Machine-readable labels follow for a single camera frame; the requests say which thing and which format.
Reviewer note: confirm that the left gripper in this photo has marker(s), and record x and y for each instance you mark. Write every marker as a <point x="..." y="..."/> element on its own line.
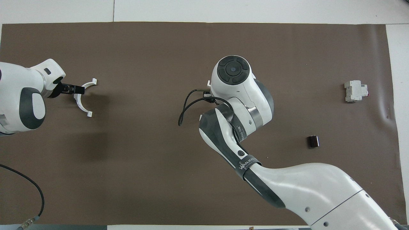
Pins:
<point x="51" y="72"/>

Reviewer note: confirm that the white half pipe clamp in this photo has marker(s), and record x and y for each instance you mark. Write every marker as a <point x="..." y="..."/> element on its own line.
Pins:
<point x="83" y="109"/>
<point x="209" y="83"/>

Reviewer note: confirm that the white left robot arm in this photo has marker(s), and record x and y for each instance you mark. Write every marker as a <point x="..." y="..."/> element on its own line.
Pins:
<point x="16" y="95"/>

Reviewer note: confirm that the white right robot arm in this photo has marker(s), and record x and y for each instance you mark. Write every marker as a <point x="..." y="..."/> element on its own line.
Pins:
<point x="303" y="185"/>

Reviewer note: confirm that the brown table mat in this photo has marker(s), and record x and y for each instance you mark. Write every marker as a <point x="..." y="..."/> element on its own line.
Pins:
<point x="159" y="48"/>

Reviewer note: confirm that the small dark brown block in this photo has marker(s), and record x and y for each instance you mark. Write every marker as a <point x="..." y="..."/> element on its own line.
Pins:
<point x="313" y="141"/>

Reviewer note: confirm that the white circuit breaker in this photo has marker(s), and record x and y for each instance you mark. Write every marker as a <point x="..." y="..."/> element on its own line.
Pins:
<point x="354" y="91"/>

